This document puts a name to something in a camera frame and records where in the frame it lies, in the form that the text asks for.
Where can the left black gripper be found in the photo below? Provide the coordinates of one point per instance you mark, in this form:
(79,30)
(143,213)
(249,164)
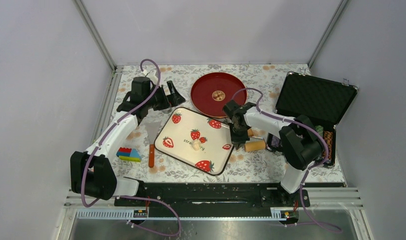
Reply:
(170,100)

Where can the red round lacquer tray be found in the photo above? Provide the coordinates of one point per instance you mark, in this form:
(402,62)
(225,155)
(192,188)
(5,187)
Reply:
(212,91)

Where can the colourful toy brick block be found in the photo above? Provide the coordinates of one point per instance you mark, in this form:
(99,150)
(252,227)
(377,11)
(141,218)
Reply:
(128,154)

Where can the black poker chip case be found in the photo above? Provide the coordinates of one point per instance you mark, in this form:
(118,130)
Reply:
(323,101)

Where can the metal round cookie cutter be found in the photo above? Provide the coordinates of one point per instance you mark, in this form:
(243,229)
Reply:
(167,110)

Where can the strawberry pattern rectangular tray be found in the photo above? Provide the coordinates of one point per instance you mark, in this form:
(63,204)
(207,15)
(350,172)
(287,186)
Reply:
(184,126)

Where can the floral tablecloth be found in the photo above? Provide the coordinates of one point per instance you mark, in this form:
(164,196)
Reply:
(243,167)

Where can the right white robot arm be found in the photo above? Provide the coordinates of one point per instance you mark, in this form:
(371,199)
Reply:
(301,144)

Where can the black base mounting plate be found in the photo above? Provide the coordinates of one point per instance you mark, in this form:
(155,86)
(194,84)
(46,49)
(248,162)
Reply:
(217,200)

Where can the metal scraper orange handle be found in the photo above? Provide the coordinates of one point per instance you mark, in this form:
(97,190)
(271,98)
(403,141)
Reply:
(152,131)

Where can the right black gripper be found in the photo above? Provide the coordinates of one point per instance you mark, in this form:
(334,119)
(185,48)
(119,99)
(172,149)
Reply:
(238,142)

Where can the wooden roller with handle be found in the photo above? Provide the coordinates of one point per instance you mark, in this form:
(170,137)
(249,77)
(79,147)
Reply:
(256,142)

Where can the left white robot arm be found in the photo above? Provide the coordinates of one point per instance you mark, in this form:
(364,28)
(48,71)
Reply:
(91,170)

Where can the white dough piece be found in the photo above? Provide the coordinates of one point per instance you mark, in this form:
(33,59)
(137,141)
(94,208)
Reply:
(196,144)

